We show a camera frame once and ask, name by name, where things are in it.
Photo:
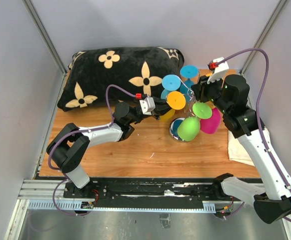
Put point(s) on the blue plastic goblet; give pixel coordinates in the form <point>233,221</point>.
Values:
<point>188,72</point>
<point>170,83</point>

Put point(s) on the white folded cloth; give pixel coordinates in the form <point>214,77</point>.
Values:
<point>236,151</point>

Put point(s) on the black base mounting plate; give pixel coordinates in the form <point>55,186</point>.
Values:
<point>158,193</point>

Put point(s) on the right aluminium frame post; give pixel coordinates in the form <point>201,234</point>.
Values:
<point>275,15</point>

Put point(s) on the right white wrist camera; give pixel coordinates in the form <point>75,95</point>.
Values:
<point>218,69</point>

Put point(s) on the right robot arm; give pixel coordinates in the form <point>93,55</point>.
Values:
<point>271,202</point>

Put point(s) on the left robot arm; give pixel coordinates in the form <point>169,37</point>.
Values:
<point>69,146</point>

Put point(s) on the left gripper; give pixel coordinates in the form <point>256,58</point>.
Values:
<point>161,108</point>

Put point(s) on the magenta plastic goblet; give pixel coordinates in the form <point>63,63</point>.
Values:
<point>211,125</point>

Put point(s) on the aluminium frame post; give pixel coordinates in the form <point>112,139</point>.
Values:
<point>275,15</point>
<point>44,34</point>

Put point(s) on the black floral plush pillow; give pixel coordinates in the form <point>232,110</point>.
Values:
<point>138,70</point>

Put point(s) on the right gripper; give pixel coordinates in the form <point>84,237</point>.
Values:
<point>200,88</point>

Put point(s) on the left aluminium frame post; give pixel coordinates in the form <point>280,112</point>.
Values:
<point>44,34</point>

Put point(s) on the chrome wine glass rack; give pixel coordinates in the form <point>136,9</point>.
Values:
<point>188,93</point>

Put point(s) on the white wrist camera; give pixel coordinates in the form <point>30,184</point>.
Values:
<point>218,69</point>
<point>146,104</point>

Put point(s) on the green plastic goblet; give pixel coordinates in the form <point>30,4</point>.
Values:
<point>190,126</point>

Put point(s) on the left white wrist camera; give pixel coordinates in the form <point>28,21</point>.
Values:
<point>146,104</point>

